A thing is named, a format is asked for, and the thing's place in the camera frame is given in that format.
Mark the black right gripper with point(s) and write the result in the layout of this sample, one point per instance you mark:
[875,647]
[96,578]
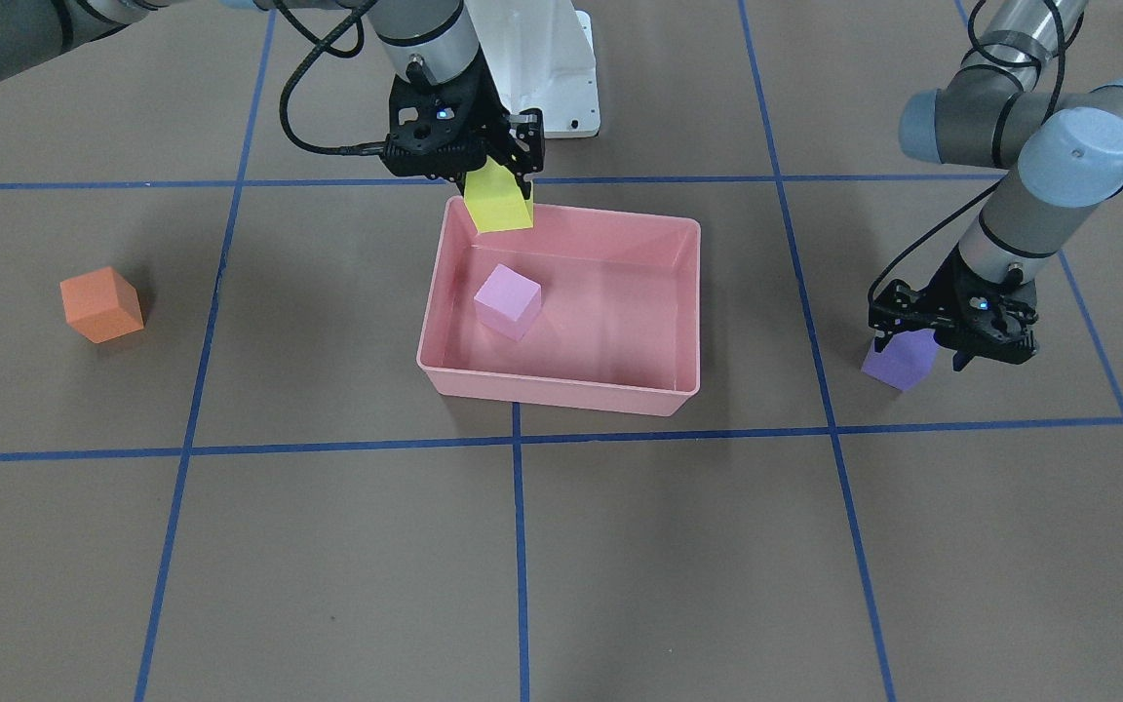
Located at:
[524,135]

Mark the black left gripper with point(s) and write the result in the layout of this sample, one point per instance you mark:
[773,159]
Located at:
[945,290]

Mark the purple foam block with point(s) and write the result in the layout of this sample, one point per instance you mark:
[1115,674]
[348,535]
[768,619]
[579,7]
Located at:
[904,362]

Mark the yellow foam block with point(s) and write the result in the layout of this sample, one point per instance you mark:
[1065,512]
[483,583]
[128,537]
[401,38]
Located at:
[498,200]

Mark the light pink foam block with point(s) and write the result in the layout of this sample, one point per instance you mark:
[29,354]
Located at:
[508,303]

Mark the orange foam block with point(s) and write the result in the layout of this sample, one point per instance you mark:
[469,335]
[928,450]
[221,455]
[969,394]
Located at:
[101,305]

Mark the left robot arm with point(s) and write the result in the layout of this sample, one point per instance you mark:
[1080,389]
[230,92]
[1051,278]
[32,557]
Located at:
[1061,157]

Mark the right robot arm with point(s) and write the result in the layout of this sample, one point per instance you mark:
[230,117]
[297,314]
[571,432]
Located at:
[427,43]

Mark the pink plastic bin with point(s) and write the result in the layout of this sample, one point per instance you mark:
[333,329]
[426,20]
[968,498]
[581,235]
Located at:
[620,322]

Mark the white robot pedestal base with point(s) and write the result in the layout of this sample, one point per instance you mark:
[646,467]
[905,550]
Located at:
[541,55]

